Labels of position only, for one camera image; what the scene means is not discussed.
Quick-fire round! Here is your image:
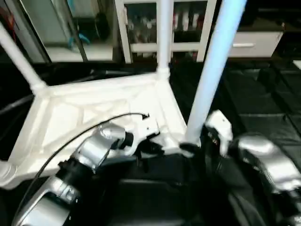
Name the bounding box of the white plastic table leg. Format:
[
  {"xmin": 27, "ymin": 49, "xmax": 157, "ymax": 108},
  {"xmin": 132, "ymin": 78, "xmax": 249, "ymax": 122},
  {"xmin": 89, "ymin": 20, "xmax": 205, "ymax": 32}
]
[
  {"xmin": 0, "ymin": 21, "xmax": 48, "ymax": 92},
  {"xmin": 181, "ymin": 0, "xmax": 247, "ymax": 150},
  {"xmin": 156, "ymin": 0, "xmax": 173, "ymax": 78}
]

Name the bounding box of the white glass door cabinet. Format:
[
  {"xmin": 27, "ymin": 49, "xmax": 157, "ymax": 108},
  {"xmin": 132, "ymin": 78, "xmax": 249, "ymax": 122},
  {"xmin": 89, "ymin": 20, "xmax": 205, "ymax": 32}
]
[{"xmin": 115, "ymin": 0, "xmax": 217, "ymax": 63}]

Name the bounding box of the blue plastic stool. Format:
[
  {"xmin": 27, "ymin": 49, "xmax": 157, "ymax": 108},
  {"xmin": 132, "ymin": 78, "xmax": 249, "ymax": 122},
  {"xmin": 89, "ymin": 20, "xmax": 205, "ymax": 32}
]
[{"xmin": 68, "ymin": 32, "xmax": 91, "ymax": 48}]

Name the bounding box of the white drawer unit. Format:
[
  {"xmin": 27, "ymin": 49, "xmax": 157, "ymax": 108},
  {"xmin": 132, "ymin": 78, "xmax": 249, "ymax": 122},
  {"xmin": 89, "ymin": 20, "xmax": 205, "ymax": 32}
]
[{"xmin": 226, "ymin": 31, "xmax": 285, "ymax": 58}]

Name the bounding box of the black table mat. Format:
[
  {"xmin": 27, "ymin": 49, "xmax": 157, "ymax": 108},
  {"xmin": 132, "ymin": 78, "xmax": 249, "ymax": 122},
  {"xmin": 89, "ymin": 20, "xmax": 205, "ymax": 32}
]
[{"xmin": 0, "ymin": 59, "xmax": 301, "ymax": 226}]

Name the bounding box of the white plastic table top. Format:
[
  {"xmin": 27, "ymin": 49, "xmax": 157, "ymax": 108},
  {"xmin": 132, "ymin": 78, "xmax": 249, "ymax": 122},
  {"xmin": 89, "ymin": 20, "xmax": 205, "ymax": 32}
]
[{"xmin": 0, "ymin": 70, "xmax": 202, "ymax": 190}]

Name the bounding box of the grey metal frame post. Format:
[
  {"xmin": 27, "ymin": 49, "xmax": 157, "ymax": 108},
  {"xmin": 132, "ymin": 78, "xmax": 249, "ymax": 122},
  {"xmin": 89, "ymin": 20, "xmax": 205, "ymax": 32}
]
[
  {"xmin": 63, "ymin": 0, "xmax": 89, "ymax": 61},
  {"xmin": 5, "ymin": 0, "xmax": 51, "ymax": 62}
]

